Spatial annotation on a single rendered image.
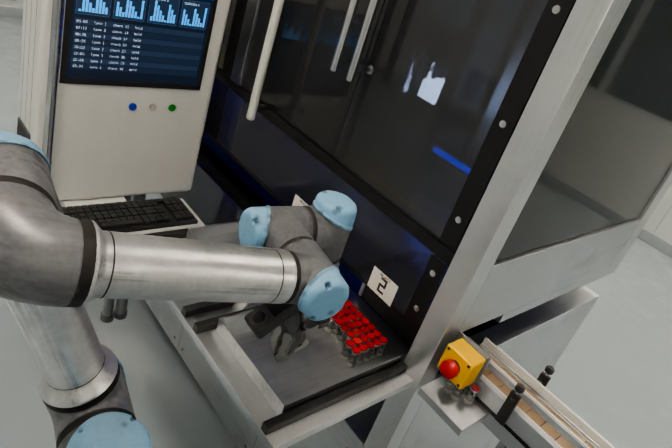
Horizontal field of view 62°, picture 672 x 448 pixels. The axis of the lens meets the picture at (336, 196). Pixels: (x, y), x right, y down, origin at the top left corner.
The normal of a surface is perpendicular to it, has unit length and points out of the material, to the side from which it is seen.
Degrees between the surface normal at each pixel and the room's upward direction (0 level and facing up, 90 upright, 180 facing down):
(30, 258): 55
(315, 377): 0
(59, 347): 91
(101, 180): 90
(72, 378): 91
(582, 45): 90
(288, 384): 0
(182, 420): 0
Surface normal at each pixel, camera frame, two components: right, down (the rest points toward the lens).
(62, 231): 0.55, -0.63
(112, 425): 0.36, -0.77
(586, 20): -0.74, 0.08
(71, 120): 0.60, 0.52
